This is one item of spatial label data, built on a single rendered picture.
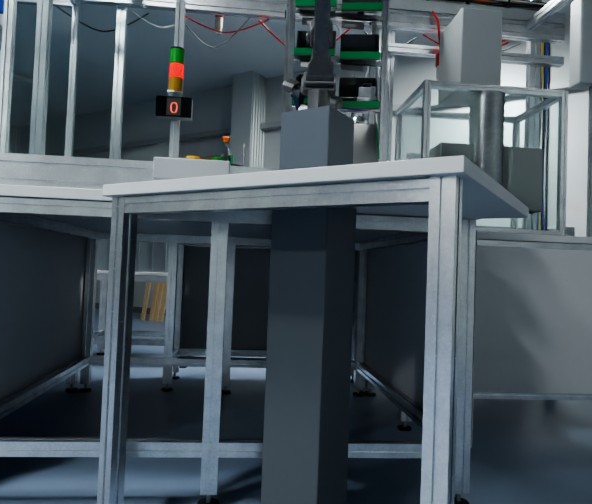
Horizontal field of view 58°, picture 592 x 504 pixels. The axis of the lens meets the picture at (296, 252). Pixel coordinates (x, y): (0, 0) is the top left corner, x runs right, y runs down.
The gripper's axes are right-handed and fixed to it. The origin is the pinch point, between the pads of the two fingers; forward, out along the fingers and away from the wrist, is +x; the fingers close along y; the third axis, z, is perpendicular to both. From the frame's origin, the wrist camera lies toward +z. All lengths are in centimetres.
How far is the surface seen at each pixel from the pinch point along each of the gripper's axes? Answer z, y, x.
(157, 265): 87, 107, 167
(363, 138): 19.2, -15.0, 9.0
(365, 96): 16.0, -12.1, -5.4
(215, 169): -32.5, 10.8, 13.8
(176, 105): -1.8, 46.1, 14.6
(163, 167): -39.4, 23.0, 16.0
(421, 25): 161, 6, -10
